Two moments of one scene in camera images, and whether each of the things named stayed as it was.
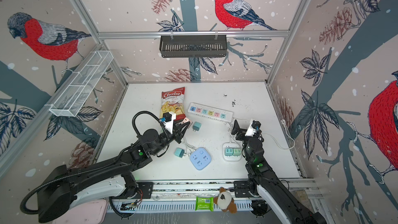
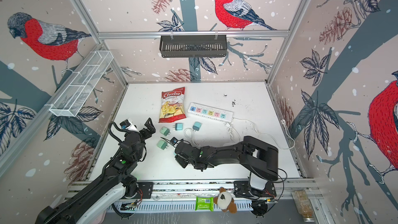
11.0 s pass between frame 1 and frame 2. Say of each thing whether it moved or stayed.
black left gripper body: moved
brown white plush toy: stayed
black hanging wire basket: stayed
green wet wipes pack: stayed
